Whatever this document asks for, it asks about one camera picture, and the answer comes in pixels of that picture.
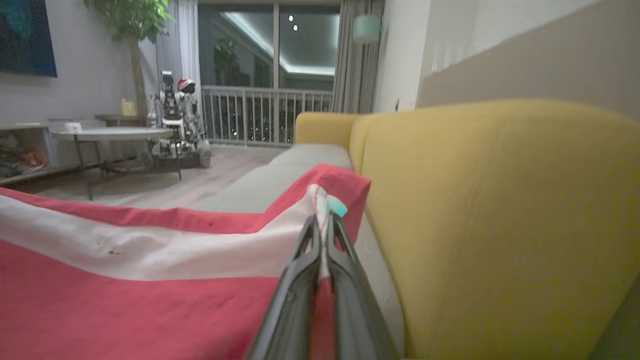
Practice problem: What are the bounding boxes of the tall green indoor tree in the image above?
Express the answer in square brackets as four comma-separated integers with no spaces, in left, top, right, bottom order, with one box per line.
[82,0,176,119]

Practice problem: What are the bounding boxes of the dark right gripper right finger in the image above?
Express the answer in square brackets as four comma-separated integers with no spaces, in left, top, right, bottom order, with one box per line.
[326,212,402,360]

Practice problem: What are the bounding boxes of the low white media shelf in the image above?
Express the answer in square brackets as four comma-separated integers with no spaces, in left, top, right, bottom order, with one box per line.
[0,119,108,187]

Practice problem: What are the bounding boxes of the white balcony railing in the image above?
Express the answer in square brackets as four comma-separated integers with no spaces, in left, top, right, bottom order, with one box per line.
[200,85,335,148]

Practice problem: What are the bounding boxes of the grey curtain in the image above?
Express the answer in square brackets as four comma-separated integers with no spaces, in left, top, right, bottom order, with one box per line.
[332,0,387,115]

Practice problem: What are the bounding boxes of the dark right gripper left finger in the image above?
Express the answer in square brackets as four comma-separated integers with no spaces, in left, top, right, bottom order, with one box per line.
[245,215,322,360]

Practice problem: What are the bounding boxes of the low wooden side table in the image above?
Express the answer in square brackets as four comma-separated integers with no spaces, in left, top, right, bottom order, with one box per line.
[95,114,148,127]

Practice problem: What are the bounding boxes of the dark blue wall painting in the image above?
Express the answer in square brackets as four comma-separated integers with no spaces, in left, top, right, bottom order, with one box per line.
[0,0,58,78]

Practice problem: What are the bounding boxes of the round white coffee table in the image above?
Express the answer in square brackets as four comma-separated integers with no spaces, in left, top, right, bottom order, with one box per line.
[51,126,183,201]

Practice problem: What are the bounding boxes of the white sheer curtain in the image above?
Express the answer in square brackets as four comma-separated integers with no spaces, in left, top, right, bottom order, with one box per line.
[175,0,202,118]

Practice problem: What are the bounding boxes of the pale floor lamp shade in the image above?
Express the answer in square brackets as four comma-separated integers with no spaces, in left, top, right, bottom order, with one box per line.
[352,15,383,45]

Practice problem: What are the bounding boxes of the glass balcony door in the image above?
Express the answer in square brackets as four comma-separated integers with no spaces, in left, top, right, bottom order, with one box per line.
[197,0,343,147]

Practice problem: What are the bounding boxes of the red shorts with white band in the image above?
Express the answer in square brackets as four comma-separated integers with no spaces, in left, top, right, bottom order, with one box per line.
[0,164,372,360]

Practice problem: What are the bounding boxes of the yellow sofa backrest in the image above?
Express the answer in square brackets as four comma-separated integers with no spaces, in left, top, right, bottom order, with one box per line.
[294,98,640,360]

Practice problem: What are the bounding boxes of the robot with santa hat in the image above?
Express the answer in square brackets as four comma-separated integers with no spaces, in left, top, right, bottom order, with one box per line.
[147,70,212,170]

